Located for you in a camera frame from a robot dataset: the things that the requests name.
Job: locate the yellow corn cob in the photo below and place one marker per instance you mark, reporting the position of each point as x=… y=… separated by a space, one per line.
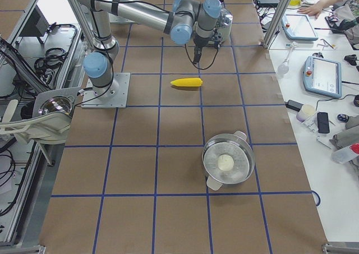
x=187 y=82

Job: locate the glass pot lid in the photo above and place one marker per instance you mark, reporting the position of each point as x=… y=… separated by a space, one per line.
x=225 y=18

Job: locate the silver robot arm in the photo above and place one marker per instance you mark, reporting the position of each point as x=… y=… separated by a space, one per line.
x=188 y=20

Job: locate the person's forearm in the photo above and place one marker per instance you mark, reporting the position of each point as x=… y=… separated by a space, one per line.
x=321 y=4

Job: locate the pale green cooking pot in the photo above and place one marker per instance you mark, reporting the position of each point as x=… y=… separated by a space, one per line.
x=221 y=34

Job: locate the steel steamer pot with bun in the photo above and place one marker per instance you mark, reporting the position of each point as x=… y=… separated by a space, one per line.
x=227 y=160

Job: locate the person's hand on table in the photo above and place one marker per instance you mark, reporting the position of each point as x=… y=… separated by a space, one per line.
x=312 y=11

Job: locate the blue teach pendant far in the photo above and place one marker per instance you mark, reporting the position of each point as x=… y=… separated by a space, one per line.
x=298 y=27

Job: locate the blue teach pendant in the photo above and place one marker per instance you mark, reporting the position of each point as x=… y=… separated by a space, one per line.
x=298 y=27
x=322 y=76

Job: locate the blue teach pendant near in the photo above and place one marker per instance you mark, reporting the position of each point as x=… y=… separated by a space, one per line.
x=322 y=76

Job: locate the paper cup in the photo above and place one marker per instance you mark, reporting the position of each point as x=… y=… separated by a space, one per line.
x=305 y=112

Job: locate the black phone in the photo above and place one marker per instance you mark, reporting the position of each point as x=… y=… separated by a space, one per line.
x=323 y=122

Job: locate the steel bowl on tray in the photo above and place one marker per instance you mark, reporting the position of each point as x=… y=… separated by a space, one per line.
x=56 y=104

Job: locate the aluminium frame post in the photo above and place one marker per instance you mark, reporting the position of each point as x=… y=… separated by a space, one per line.
x=279 y=12

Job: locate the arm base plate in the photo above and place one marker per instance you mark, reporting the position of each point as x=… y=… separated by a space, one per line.
x=114 y=97

